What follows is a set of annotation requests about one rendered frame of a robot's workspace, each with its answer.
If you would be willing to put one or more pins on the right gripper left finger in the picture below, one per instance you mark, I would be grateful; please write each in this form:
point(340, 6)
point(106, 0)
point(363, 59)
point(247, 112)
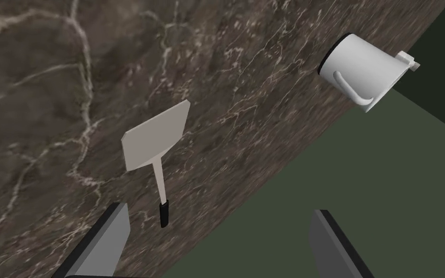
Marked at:
point(102, 247)

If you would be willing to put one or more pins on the small white wall fixture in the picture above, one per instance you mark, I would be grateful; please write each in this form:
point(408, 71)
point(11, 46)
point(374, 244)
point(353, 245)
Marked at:
point(409, 61)

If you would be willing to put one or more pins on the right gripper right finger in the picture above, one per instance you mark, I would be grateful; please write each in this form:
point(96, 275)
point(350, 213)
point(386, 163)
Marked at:
point(332, 251)

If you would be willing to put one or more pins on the white mug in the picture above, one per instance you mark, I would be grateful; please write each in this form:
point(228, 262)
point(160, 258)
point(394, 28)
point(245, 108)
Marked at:
point(361, 71)

